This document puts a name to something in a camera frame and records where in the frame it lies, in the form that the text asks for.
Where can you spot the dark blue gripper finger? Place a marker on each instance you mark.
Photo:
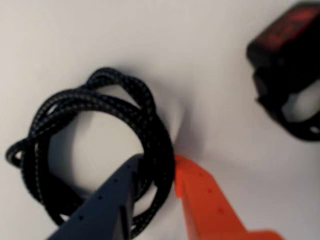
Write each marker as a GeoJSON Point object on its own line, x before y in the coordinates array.
{"type": "Point", "coordinates": [105, 207]}

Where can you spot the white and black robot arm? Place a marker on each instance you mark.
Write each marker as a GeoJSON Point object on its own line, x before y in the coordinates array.
{"type": "Point", "coordinates": [275, 50]}

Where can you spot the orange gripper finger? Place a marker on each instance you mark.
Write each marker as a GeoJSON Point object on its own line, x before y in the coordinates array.
{"type": "Point", "coordinates": [205, 207]}

